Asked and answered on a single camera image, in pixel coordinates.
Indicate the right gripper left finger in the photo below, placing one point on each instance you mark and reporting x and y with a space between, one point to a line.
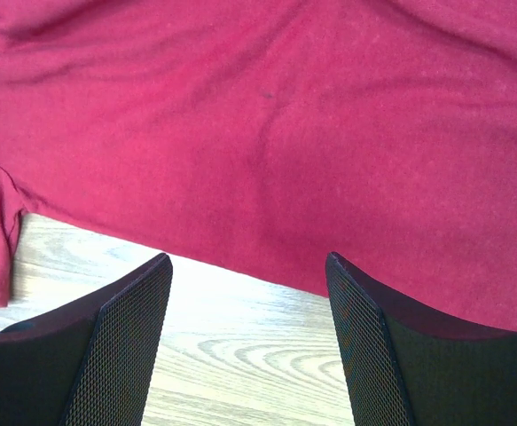
88 362

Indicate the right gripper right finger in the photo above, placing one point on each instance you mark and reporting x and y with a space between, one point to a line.
406 363

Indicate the dark red t shirt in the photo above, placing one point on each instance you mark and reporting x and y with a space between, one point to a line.
260 136

